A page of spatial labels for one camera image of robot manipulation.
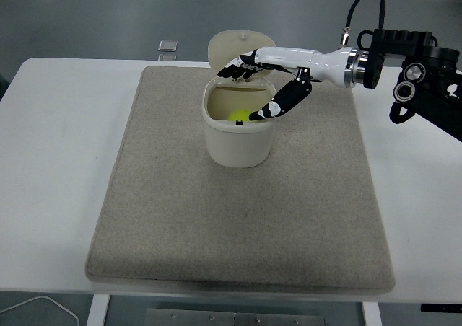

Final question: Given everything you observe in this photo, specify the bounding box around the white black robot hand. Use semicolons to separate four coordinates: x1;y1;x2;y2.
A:
217;45;352;123

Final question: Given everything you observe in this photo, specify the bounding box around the yellow-green tennis ball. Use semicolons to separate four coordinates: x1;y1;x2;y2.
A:
227;109;265;124

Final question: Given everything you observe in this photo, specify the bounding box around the cream plastic box with lid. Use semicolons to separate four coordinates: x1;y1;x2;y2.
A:
200;30;279;169

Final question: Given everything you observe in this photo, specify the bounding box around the silver floor socket cover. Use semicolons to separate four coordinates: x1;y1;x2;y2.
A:
157;40;179;62

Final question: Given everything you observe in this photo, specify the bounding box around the beige fabric mat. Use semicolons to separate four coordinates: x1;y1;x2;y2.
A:
84;65;396;294

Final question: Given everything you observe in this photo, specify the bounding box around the grey metal plate with screws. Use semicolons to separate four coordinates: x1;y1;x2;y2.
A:
145;307;326;326

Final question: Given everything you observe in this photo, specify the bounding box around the white table leg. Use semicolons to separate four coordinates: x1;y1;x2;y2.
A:
360;300;383;326
86;294;111;326

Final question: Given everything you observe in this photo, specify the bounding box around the black table control panel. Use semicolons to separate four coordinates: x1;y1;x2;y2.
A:
419;303;462;313

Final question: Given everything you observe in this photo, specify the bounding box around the white cable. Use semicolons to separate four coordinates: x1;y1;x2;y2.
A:
0;295;80;326

